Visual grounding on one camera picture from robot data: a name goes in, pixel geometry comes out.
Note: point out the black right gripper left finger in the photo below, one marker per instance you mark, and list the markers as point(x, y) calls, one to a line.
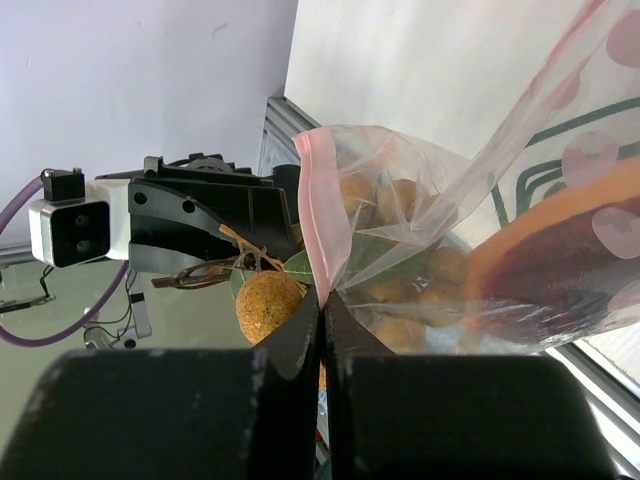
point(176, 414)

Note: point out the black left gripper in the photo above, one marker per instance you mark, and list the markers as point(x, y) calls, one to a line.
point(167, 217)

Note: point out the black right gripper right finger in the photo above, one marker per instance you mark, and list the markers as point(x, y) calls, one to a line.
point(453, 417)

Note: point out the longan bunch with leaves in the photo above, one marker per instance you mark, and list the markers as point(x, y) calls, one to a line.
point(375, 251)

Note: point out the clear zip bag pink dots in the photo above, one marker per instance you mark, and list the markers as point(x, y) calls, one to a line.
point(454, 90)

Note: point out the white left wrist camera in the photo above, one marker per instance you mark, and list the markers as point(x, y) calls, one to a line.
point(79, 221)

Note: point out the aluminium frame post left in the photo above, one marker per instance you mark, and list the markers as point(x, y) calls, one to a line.
point(283, 121)

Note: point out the aluminium mounting rail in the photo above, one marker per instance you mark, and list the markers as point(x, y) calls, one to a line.
point(15, 254)

